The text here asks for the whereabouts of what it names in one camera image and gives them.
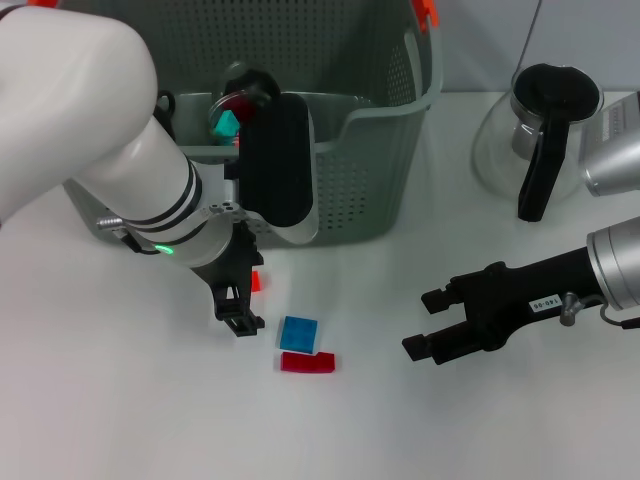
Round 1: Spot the arm connector cable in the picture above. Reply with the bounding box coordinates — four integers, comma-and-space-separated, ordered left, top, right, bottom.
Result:
559, 292, 640, 331
96, 213, 151, 254

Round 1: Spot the right arm connector cable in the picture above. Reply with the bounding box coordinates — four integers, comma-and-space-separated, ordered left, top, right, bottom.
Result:
559, 292, 640, 331

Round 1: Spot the left arm connector cable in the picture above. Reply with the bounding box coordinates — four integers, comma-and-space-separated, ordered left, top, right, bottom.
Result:
96, 213, 151, 254

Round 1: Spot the dark red long toy brick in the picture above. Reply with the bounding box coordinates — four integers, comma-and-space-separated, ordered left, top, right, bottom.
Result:
279, 351, 337, 375

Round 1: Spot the grey-green perforated plastic storage bin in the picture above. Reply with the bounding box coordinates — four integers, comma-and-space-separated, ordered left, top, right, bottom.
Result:
29, 0, 446, 250

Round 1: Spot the glass teapot with black handle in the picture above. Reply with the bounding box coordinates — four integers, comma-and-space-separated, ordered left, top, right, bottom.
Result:
470, 62, 606, 222

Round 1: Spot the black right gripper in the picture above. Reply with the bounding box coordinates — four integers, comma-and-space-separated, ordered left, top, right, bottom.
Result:
401, 246, 605, 367

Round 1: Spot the black clay teapot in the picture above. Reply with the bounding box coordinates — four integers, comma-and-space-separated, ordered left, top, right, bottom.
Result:
153, 89, 177, 139

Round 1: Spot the teal square toy plate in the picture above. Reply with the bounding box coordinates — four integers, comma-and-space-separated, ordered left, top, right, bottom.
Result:
214, 110, 242, 139

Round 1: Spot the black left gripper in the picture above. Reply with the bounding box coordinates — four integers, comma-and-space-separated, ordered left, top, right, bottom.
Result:
191, 222, 266, 339

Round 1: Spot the blue square toy brick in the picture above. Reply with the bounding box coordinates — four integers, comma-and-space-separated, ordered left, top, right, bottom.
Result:
278, 315, 320, 352

